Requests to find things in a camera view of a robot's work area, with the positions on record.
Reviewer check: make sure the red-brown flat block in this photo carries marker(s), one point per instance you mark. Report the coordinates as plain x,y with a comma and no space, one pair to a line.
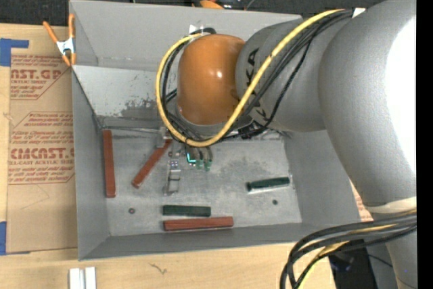
149,166
198,223
109,166

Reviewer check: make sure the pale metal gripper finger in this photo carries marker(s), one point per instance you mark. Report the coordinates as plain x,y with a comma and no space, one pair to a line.
173,179
161,138

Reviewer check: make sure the dark green flat block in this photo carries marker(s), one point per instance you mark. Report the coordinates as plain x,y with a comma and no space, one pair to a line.
269,183
186,210

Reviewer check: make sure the grey metal bin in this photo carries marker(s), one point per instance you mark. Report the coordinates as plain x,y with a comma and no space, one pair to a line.
216,186

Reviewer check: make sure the brown cardboard board, red print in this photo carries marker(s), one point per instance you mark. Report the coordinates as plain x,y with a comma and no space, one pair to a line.
37,206

